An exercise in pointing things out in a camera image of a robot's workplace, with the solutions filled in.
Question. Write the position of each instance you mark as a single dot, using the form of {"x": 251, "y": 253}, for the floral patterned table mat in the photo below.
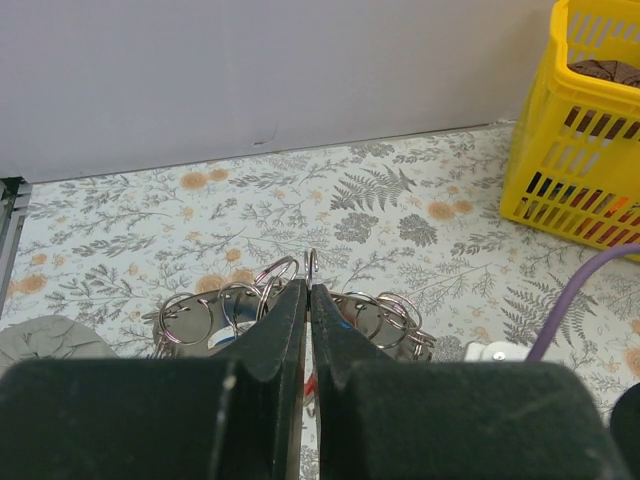
{"x": 406, "y": 235}

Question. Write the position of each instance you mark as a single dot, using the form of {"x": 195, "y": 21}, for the yellow plastic shopping basket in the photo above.
{"x": 573, "y": 169}

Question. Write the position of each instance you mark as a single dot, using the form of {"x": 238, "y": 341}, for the brown round bread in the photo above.
{"x": 608, "y": 70}

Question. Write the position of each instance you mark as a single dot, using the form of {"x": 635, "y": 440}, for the red key tag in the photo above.
{"x": 310, "y": 386}

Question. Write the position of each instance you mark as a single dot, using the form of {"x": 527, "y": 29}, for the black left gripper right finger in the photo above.
{"x": 384, "y": 419}

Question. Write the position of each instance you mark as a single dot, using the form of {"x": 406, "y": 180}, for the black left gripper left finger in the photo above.
{"x": 235, "y": 415}

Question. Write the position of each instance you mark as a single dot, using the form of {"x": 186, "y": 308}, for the blue key tag with label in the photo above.
{"x": 228, "y": 334}

